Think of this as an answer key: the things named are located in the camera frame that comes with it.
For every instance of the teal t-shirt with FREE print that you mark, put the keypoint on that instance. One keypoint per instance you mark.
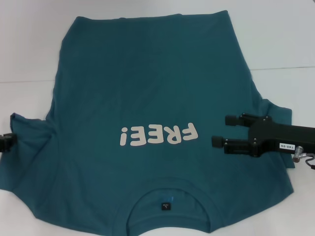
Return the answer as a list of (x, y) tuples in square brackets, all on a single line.
[(147, 86)]

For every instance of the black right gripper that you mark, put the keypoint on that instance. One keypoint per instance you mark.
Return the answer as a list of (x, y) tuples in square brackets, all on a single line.
[(283, 137)]

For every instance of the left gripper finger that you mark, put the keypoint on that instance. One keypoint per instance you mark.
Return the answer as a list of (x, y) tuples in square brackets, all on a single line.
[(7, 147), (9, 137)]

